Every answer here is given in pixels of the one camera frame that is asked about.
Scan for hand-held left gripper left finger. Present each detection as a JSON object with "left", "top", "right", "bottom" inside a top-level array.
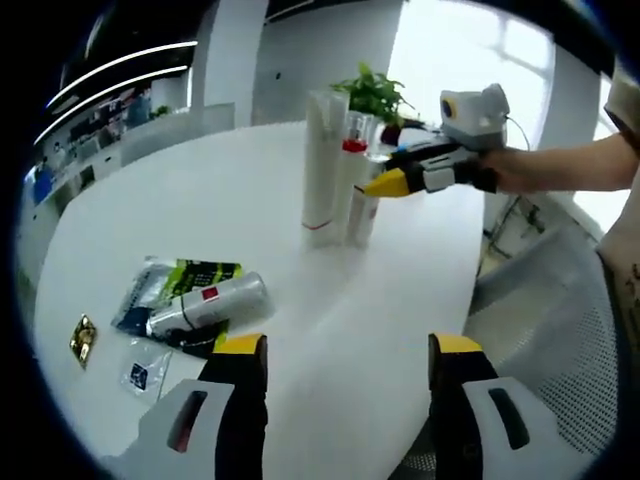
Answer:
[{"left": 99, "top": 332, "right": 270, "bottom": 480}]

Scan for grey mesh chair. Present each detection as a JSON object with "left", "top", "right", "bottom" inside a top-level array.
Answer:
[{"left": 464, "top": 227, "right": 617, "bottom": 457}]

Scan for red capped skincare bottle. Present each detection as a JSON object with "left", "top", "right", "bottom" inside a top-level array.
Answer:
[{"left": 337, "top": 110, "right": 376, "bottom": 237}]

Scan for blue bin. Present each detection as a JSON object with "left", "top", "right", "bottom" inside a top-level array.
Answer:
[{"left": 31, "top": 174, "right": 55, "bottom": 205}]

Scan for potted green plant white pot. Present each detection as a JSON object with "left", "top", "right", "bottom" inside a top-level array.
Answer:
[{"left": 329, "top": 62, "right": 416, "bottom": 144}]

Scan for gold foil skincare sachet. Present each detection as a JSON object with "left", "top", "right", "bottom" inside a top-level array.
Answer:
[{"left": 68, "top": 313, "right": 98, "bottom": 370}]

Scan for silver clear skincare sachet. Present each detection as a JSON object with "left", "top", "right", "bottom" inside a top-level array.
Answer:
[{"left": 128, "top": 257, "right": 179, "bottom": 309}]

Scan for person's right hand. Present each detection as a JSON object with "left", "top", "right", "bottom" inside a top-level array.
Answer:
[{"left": 479, "top": 147, "right": 531, "bottom": 194}]

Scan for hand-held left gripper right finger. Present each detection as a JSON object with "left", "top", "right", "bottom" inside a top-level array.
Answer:
[{"left": 427, "top": 332, "right": 561, "bottom": 480}]

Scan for clear skincare sachet dark print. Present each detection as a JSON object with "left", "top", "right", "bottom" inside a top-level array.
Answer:
[{"left": 118, "top": 349, "right": 174, "bottom": 396}]

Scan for black green skincare sachet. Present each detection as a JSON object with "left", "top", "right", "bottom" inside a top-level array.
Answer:
[{"left": 159, "top": 257, "right": 244, "bottom": 359}]

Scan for large white skincare tube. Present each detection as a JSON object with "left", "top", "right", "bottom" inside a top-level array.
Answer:
[{"left": 301, "top": 89, "right": 349, "bottom": 234}]

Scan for white red label skincare bottle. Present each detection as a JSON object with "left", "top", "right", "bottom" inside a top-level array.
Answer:
[{"left": 148, "top": 271, "right": 274, "bottom": 341}]

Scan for dark blue skincare sachet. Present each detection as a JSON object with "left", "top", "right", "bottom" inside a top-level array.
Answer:
[{"left": 110, "top": 302, "right": 156, "bottom": 335}]

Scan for white counter cabinet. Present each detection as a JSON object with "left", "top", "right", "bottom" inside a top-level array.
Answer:
[{"left": 29, "top": 102, "right": 236, "bottom": 221}]

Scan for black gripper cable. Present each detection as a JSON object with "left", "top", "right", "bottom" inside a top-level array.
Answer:
[{"left": 504, "top": 114, "right": 535, "bottom": 151}]

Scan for slim white skincare tube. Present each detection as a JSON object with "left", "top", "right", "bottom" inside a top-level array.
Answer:
[{"left": 348, "top": 187, "right": 380, "bottom": 245}]

